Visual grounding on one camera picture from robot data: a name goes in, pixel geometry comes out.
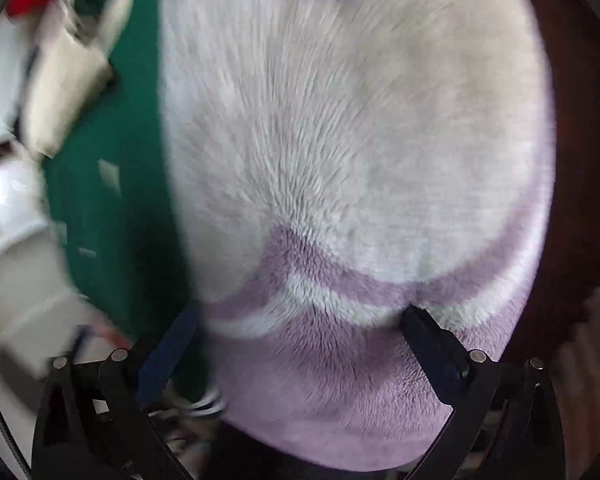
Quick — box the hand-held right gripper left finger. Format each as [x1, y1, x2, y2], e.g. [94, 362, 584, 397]
[32, 305, 202, 480]

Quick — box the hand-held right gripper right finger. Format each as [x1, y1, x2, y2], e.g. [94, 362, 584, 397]
[403, 306, 567, 480]

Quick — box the green and cream varsity jacket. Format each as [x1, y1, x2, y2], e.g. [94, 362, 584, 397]
[20, 0, 226, 418]

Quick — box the white wardrobe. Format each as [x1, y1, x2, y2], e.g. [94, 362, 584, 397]
[0, 15, 101, 361]

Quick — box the floral purple fleece blanket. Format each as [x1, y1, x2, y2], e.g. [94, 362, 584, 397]
[160, 0, 556, 473]

